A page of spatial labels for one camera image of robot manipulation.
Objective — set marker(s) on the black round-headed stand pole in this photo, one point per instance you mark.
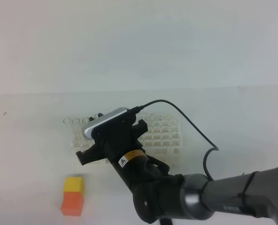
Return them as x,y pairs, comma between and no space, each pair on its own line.
165,221

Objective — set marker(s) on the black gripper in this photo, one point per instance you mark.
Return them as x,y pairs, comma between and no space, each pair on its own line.
116,139

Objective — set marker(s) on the yellow foam block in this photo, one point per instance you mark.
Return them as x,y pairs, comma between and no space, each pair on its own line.
74,184

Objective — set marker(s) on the white plastic test tube rack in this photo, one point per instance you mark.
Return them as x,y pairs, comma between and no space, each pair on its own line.
163,140

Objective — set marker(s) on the orange foam block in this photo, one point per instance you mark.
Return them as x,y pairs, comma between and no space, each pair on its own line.
72,204

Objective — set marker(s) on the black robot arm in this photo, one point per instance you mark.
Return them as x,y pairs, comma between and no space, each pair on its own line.
157,194

